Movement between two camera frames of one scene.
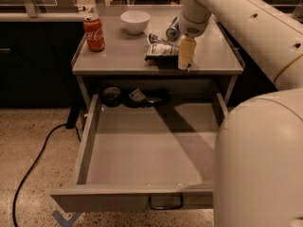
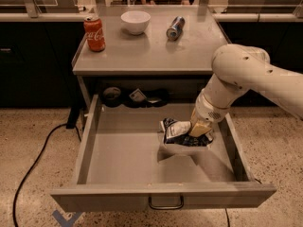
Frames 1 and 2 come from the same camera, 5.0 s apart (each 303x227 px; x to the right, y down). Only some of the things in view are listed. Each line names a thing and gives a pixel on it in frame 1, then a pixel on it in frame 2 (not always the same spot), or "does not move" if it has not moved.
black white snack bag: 162,52 → 177,132
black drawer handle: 166,207 does not move
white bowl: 134,22 does not move
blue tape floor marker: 66,223 does not move
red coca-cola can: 94,32 does not move
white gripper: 193,28 → 206,110
